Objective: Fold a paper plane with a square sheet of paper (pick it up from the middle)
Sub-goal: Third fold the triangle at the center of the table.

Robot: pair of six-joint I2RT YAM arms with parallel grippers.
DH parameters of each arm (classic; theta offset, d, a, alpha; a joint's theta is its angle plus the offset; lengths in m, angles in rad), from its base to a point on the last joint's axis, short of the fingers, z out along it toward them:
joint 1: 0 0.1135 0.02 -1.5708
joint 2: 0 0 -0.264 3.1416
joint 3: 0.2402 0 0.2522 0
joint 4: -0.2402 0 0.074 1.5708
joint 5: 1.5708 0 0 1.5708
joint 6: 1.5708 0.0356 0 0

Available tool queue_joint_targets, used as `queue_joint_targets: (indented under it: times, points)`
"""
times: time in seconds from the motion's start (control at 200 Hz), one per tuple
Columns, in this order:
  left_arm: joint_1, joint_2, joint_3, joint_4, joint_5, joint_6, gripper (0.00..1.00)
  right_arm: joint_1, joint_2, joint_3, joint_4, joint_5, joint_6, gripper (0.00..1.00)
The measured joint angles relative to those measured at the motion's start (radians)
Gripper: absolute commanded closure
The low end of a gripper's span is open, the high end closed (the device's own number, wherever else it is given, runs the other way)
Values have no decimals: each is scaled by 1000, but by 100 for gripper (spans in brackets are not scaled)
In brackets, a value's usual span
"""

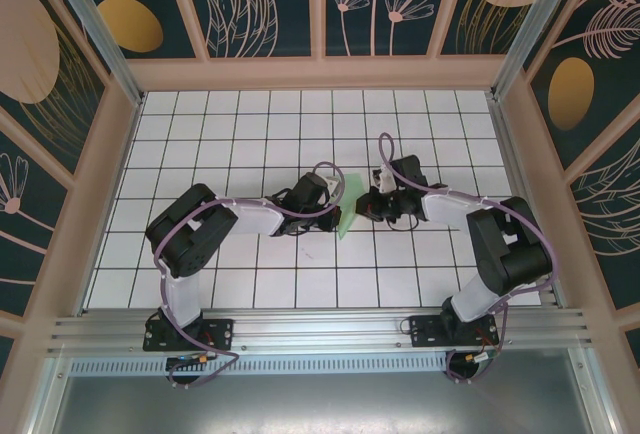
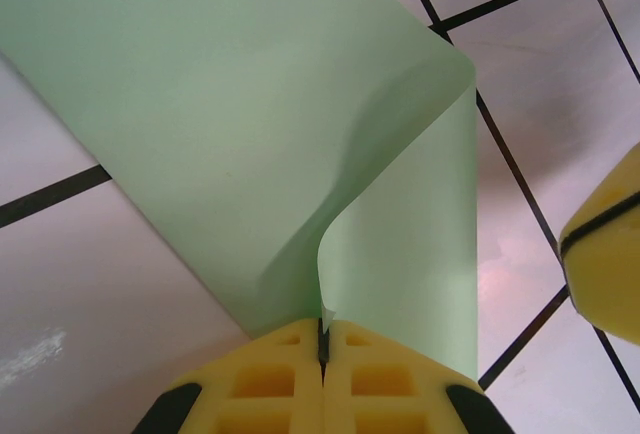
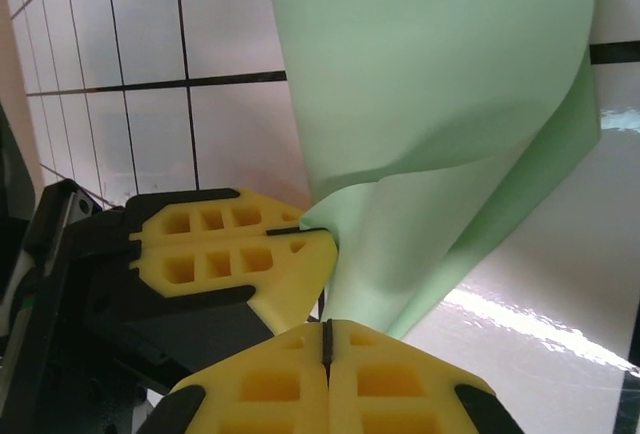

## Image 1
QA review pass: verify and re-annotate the red wire with yellow connector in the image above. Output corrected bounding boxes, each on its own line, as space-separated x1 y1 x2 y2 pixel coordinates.
464 332 496 363
195 333 219 363

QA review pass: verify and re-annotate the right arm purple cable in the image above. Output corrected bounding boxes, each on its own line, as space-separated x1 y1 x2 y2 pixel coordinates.
378 131 557 386

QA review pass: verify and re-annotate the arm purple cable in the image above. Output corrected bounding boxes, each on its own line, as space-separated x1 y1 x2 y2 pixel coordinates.
153 160 347 390
378 131 557 386

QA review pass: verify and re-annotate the black controller board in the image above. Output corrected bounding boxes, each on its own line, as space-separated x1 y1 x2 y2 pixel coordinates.
166 353 221 371

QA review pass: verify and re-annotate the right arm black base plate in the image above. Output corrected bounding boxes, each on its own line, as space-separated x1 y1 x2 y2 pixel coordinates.
408 314 500 350

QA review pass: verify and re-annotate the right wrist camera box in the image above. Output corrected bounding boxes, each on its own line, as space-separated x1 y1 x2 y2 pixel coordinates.
372 166 397 194

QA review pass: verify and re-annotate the aluminium side rail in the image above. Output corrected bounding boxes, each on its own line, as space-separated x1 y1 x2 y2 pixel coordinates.
487 96 559 308

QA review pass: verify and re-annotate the aluminium corner post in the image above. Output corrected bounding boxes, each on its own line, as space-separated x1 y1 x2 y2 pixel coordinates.
489 0 604 101
40 0 147 108

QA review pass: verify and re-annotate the slotted grey cable duct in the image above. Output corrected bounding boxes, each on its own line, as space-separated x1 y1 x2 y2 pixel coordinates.
69 353 451 376

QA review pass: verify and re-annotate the green paper sheet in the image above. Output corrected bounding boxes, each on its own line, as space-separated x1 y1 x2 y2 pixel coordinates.
335 173 365 242

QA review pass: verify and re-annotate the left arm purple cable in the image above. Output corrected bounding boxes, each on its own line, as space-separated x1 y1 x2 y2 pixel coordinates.
153 160 347 390

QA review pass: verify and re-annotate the long aluminium base rail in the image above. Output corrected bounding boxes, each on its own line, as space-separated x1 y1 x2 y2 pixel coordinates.
47 307 594 355

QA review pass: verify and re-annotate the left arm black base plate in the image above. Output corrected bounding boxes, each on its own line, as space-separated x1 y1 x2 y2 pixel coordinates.
142 317 236 354

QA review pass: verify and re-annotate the grey metal sheet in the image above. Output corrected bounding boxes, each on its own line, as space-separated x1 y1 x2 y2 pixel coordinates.
29 353 621 434

